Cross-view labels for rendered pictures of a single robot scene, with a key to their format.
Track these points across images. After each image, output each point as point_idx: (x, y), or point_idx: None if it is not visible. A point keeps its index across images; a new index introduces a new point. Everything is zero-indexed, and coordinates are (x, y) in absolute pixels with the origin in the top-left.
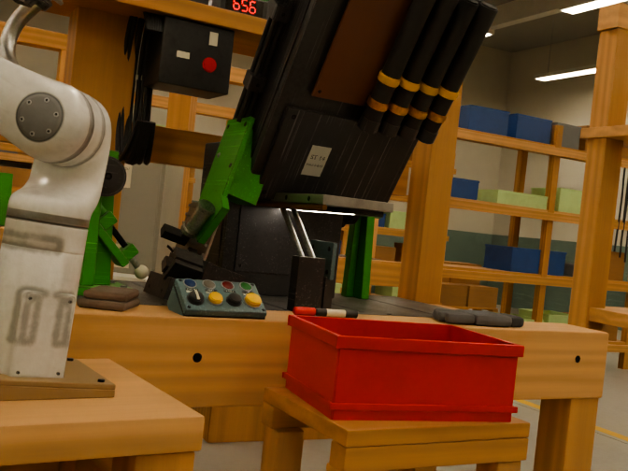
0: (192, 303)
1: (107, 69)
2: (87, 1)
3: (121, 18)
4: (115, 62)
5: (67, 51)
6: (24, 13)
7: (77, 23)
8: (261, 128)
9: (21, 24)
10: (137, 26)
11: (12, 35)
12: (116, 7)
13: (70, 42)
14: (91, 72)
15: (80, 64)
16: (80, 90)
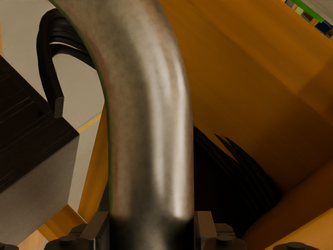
0: None
1: (209, 93)
2: (313, 189)
3: (290, 182)
4: (217, 114)
5: (304, 35)
6: (113, 135)
7: (315, 109)
8: None
9: (97, 74)
10: (259, 193)
11: (55, 3)
12: (272, 222)
13: (309, 58)
14: (211, 64)
15: (231, 57)
16: (184, 23)
